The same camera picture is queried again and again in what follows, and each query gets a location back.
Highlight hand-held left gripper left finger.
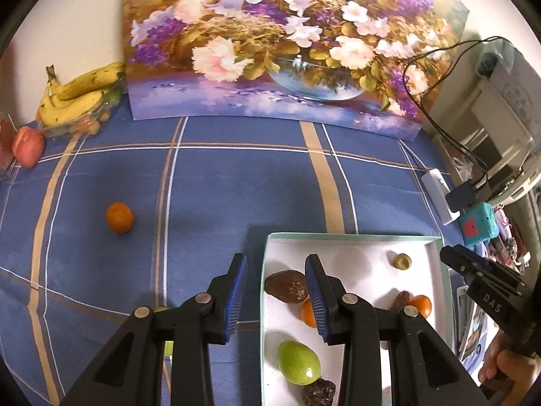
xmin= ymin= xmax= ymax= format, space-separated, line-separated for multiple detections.
xmin=61 ymin=253 xmax=249 ymax=406

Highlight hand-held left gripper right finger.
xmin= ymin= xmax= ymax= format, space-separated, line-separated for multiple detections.
xmin=304 ymin=254 xmax=491 ymax=406

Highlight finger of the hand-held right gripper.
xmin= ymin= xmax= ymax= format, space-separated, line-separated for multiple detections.
xmin=440 ymin=245 xmax=481 ymax=283
xmin=455 ymin=244 xmax=525 ymax=289

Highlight orange tangerine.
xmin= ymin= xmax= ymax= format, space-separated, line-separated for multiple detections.
xmin=105 ymin=202 xmax=135 ymax=234
xmin=300 ymin=300 xmax=319 ymax=329
xmin=408 ymin=295 xmax=433 ymax=320

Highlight brown wrinkled fruit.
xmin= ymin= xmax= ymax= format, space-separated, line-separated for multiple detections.
xmin=264 ymin=270 xmax=309 ymax=304
xmin=391 ymin=290 xmax=413 ymax=314
xmin=301 ymin=378 xmax=336 ymax=406

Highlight white tray with teal rim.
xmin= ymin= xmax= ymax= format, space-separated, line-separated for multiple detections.
xmin=260 ymin=232 xmax=461 ymax=406

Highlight small oval green fruit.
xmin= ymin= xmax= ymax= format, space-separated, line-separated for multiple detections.
xmin=278 ymin=340 xmax=322 ymax=385

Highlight large green apple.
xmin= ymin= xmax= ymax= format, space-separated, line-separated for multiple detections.
xmin=153 ymin=306 xmax=175 ymax=357

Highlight person's right hand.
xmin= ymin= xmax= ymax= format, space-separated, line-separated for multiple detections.
xmin=477 ymin=331 xmax=541 ymax=385

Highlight pile of small trinkets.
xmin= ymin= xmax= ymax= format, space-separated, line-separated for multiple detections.
xmin=486 ymin=209 xmax=533 ymax=271

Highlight printed paper cards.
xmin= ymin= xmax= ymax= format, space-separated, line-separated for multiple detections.
xmin=456 ymin=288 xmax=491 ymax=362

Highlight teal device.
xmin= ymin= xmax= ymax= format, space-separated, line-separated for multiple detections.
xmin=458 ymin=203 xmax=497 ymax=246

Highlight black plug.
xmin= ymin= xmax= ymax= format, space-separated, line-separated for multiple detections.
xmin=446 ymin=182 xmax=478 ymax=212

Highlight white power strip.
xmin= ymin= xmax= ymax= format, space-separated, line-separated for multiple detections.
xmin=421 ymin=168 xmax=461 ymax=226

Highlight blue plaid tablecloth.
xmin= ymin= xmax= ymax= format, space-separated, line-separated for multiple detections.
xmin=0 ymin=104 xmax=466 ymax=406

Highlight white printer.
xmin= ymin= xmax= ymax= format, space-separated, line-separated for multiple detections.
xmin=431 ymin=36 xmax=541 ymax=204

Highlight glass fruit bowl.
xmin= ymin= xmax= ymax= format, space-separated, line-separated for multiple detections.
xmin=38 ymin=80 xmax=125 ymax=138

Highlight floral painting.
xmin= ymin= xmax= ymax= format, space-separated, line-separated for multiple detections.
xmin=122 ymin=0 xmax=471 ymax=142

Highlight banana bunch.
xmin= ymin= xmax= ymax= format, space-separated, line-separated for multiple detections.
xmin=36 ymin=61 xmax=126 ymax=128

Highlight red apple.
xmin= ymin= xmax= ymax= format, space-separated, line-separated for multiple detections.
xmin=12 ymin=126 xmax=46 ymax=169

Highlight clear glass vase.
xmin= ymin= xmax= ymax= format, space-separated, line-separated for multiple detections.
xmin=0 ymin=113 xmax=18 ymax=181

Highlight black cable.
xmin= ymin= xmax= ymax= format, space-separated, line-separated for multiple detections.
xmin=401 ymin=39 xmax=503 ymax=187

